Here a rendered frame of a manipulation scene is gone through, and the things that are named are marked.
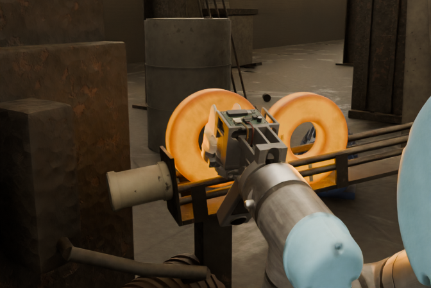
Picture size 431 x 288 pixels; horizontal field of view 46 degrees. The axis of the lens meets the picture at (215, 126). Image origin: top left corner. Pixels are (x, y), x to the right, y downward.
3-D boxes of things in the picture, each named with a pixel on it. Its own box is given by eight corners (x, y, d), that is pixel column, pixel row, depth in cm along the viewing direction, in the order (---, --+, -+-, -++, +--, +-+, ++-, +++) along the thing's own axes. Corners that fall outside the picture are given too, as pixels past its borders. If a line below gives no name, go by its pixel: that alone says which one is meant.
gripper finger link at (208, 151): (224, 129, 75) (245, 159, 68) (223, 140, 76) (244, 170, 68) (194, 132, 73) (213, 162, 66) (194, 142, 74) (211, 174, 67)
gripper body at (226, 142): (263, 104, 70) (304, 147, 60) (256, 158, 74) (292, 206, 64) (211, 108, 67) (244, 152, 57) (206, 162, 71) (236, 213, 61)
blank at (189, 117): (158, 95, 76) (162, 98, 73) (251, 80, 81) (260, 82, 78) (171, 192, 80) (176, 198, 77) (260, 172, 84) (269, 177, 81)
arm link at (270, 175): (308, 229, 60) (245, 238, 58) (291, 206, 64) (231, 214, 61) (320, 176, 57) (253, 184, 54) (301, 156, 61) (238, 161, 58)
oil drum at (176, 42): (129, 147, 350) (124, 16, 330) (183, 131, 397) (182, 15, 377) (196, 162, 316) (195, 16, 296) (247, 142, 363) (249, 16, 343)
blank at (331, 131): (251, 100, 81) (260, 103, 78) (335, 83, 85) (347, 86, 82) (261, 189, 85) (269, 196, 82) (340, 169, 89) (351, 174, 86)
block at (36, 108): (-2, 258, 77) (-19, 102, 71) (43, 239, 83) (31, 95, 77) (40, 279, 70) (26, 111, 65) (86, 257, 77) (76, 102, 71)
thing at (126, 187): (109, 203, 78) (103, 167, 76) (165, 191, 81) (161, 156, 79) (115, 218, 72) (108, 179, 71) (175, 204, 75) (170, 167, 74)
